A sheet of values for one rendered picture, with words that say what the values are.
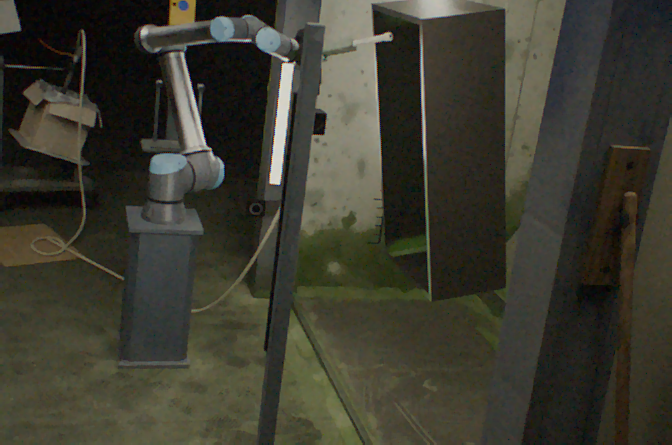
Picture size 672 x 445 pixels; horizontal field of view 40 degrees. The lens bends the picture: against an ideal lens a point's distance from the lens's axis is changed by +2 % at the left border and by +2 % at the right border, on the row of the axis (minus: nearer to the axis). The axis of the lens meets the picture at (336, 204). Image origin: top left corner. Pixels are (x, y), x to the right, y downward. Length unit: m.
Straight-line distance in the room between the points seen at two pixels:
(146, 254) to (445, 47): 1.50
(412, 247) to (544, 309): 2.55
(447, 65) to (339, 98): 1.17
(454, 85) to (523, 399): 1.86
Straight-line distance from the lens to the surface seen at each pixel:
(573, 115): 1.91
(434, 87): 3.64
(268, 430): 3.00
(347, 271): 4.98
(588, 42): 1.90
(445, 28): 3.62
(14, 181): 6.15
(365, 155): 4.80
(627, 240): 1.91
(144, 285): 3.96
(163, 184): 3.89
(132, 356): 4.09
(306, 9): 4.59
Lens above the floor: 1.86
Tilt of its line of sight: 16 degrees down
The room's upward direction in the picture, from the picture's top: 8 degrees clockwise
